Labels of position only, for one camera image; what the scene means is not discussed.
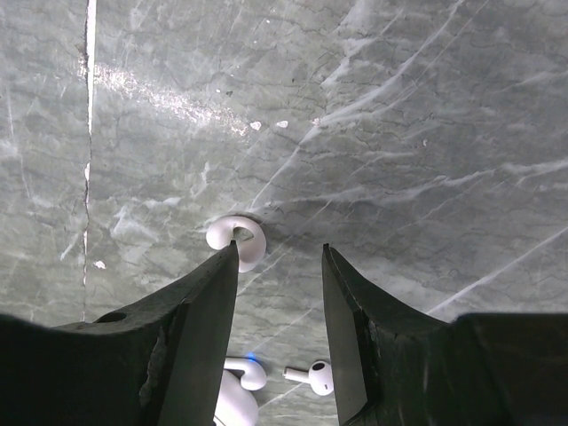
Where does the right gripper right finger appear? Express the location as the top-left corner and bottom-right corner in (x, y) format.
(322, 247), (567, 425)

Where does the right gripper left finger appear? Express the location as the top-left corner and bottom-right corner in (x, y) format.
(1, 244), (239, 425)

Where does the white square charging case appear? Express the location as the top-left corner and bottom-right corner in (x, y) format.
(213, 370), (259, 426)

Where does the white stem earbud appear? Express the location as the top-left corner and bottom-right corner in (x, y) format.
(282, 360), (335, 396)
(224, 357), (267, 391)

